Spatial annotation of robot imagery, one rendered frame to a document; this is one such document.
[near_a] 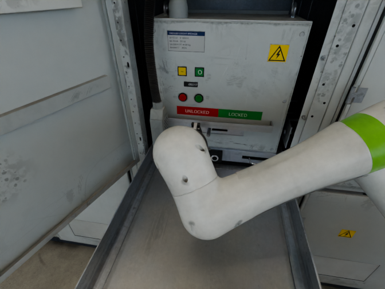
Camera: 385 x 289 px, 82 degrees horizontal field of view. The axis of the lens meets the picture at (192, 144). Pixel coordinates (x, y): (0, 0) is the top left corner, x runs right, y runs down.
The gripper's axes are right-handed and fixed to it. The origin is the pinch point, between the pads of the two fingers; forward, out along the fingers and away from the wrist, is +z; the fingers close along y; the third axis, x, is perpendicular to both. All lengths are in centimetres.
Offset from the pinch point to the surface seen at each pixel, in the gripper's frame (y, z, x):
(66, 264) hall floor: 92, 46, -84
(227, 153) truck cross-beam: 5.7, 14.7, 11.1
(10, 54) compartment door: -18, -34, -40
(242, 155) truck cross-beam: 5.6, 14.6, 17.2
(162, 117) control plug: -7.0, -2.5, -13.0
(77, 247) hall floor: 86, 56, -84
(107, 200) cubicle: 39, 28, -49
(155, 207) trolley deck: 24.3, -5.6, -12.6
